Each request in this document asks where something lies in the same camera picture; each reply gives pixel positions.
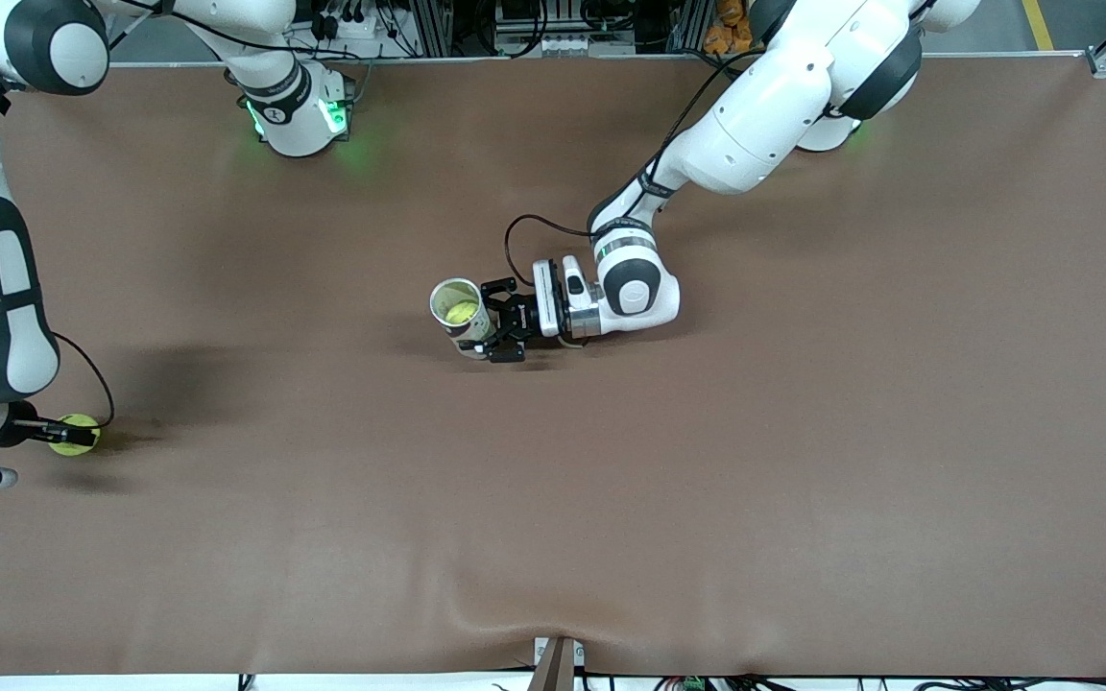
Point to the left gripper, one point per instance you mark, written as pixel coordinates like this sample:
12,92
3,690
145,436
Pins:
521,317

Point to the white power strip with plugs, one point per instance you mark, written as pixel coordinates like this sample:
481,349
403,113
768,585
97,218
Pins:
347,27

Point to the yellow-green tennis ball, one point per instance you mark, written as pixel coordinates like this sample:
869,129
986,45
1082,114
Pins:
81,420
463,312

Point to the white terminal block strip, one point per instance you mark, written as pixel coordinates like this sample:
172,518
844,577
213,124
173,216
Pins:
582,43

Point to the grey metal table clamp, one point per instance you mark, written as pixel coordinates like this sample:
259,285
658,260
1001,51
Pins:
556,667

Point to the orange packaged goods pile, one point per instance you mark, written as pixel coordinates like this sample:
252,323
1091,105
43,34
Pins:
728,29

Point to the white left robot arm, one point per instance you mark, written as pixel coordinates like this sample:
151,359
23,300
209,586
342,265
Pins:
764,125

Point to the green connector plug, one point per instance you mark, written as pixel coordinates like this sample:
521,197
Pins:
692,684

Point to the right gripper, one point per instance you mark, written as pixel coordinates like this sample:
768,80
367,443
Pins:
23,429

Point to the white tennis ball can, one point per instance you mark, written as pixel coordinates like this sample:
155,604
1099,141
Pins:
478,331

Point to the brown table cover mat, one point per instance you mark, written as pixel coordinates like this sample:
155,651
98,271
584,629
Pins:
515,499

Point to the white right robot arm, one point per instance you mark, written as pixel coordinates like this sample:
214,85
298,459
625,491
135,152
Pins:
6,278

